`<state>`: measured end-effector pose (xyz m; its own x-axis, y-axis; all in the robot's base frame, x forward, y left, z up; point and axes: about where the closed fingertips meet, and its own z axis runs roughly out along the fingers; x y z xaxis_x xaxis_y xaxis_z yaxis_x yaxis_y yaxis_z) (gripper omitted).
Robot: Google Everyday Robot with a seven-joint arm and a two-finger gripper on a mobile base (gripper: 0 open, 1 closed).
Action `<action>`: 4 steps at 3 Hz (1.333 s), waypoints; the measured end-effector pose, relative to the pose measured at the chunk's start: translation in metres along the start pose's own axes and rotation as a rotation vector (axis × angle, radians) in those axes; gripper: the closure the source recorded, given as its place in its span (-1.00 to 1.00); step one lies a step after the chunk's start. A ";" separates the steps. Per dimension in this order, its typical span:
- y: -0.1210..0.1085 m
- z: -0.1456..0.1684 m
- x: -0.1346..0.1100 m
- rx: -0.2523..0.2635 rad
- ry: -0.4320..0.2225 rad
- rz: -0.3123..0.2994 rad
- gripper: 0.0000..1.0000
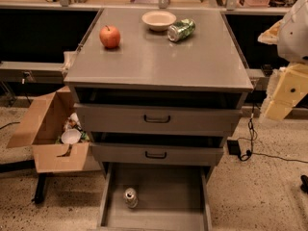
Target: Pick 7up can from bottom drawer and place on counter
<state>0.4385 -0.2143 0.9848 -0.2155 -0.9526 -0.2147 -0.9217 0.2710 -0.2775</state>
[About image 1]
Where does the green soda can lying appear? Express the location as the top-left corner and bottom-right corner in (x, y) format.
(167, 18), (195, 42)

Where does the black floor cable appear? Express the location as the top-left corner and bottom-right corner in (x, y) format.
(237, 103), (308, 165)

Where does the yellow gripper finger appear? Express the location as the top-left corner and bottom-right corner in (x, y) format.
(263, 63), (308, 120)

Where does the black power adapter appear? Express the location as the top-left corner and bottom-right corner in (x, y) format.
(227, 140), (241, 157)

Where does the white ceramic bowl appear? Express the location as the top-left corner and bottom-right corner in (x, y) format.
(141, 11), (176, 32)

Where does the grey middle drawer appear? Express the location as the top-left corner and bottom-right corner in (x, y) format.
(90, 142), (223, 166)

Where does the silver 7up can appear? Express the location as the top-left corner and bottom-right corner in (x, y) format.
(123, 188), (139, 209)

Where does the grey bottom drawer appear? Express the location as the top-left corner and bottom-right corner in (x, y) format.
(97, 164), (213, 231)

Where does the white bowl in box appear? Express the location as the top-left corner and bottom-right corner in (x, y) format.
(61, 129), (81, 144)

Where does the grey drawer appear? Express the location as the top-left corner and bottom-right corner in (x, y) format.
(74, 103), (242, 137)
(97, 164), (213, 231)
(90, 142), (223, 166)

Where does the cardboard box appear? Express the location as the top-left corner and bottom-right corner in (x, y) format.
(7, 87), (100, 173)

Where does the red apple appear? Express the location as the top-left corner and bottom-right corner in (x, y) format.
(99, 25), (120, 49)

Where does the grey drawer cabinet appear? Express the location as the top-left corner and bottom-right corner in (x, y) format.
(63, 7), (254, 185)

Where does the grey top drawer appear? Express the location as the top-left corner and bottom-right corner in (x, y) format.
(74, 103), (242, 137)

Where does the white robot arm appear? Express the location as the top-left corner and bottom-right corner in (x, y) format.
(258, 0), (308, 120)

